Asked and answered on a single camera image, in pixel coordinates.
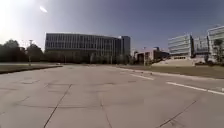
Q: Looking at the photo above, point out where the large grey glazed building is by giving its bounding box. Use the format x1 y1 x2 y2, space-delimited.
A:
44 32 132 65

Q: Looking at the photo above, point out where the grey concrete slab road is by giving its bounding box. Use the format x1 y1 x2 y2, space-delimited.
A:
0 63 224 128

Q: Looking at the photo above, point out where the low brown building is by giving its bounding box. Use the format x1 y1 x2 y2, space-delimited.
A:
133 47 170 65

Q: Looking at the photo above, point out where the pale sloped embankment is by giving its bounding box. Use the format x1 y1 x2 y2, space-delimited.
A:
151 58 198 68

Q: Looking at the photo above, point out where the pale banded building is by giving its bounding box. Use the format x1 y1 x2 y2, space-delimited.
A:
206 24 224 63
193 35 209 56
167 33 194 60

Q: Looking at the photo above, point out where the dry grass strip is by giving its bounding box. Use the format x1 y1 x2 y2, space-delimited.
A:
0 63 64 75
116 64 224 80

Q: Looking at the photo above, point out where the pole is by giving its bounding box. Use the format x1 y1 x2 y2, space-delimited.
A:
28 39 34 66

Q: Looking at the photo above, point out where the group of dark trees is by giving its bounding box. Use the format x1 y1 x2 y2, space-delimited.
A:
0 39 46 64

